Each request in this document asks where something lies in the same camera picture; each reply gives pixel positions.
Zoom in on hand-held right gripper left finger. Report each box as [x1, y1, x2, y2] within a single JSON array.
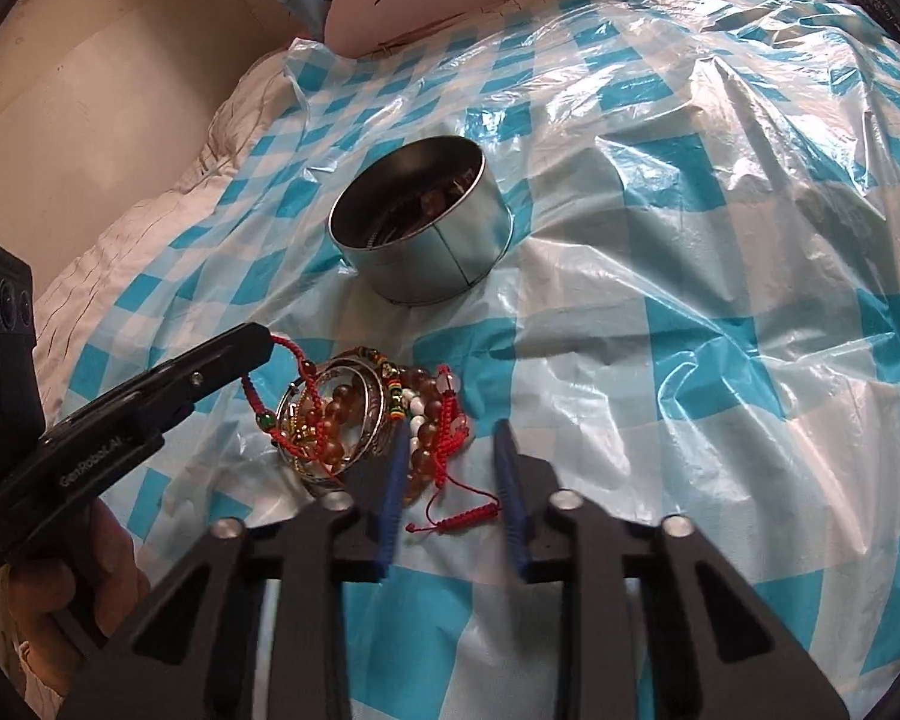
[[60, 420, 410, 720]]

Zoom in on large amber bead bracelet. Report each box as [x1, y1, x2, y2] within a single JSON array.
[[397, 364, 451, 503]]

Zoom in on multicolour bead bracelet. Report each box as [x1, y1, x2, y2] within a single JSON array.
[[337, 346, 410, 428]]

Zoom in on person's left hand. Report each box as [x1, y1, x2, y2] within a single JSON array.
[[0, 499, 151, 698]]

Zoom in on red cord bracelet clear beads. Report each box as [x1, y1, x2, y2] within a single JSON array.
[[409, 365, 500, 537]]

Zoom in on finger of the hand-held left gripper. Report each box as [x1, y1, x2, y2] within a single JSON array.
[[82, 322, 279, 440]]

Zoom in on round metal tin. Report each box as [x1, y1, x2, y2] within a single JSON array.
[[328, 136, 516, 306]]

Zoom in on red braided bracelet green bead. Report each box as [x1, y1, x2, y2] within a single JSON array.
[[240, 336, 331, 466]]

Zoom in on engraved metal bangle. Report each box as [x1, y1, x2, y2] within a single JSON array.
[[345, 367, 392, 458]]

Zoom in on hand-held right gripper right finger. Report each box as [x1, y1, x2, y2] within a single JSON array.
[[493, 418, 848, 720]]

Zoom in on blue checked plastic sheet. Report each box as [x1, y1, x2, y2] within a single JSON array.
[[37, 0, 900, 720]]

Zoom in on small brown bead bracelet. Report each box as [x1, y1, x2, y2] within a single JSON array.
[[300, 382, 368, 466]]

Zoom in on thin metal bangle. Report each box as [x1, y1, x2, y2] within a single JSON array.
[[276, 360, 380, 496]]

